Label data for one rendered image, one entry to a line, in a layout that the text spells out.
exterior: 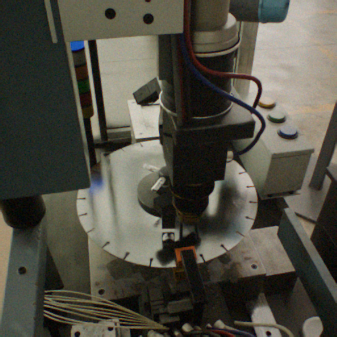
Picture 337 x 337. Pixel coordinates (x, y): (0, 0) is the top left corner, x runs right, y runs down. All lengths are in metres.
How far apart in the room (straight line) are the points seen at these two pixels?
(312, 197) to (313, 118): 0.81
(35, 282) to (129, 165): 0.36
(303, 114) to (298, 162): 1.88
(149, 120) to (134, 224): 0.40
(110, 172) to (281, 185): 0.45
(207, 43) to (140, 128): 0.64
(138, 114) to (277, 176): 0.38
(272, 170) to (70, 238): 0.50
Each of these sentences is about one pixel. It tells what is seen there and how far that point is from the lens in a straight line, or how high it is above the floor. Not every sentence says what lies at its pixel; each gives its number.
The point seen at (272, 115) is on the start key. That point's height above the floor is 0.91.
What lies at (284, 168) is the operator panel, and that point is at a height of 0.85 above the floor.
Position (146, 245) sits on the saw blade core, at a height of 0.95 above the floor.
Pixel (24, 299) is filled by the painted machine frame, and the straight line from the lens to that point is 0.50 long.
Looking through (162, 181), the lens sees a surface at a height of 1.00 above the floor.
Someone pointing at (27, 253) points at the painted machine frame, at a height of 1.05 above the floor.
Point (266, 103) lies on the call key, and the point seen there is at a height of 0.91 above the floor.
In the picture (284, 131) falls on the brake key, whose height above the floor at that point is 0.91.
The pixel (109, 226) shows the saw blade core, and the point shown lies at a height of 0.95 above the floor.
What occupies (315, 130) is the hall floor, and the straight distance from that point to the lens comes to 2.71.
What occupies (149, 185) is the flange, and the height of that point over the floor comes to 0.96.
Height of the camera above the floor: 1.45
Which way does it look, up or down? 42 degrees down
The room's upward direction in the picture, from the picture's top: straight up
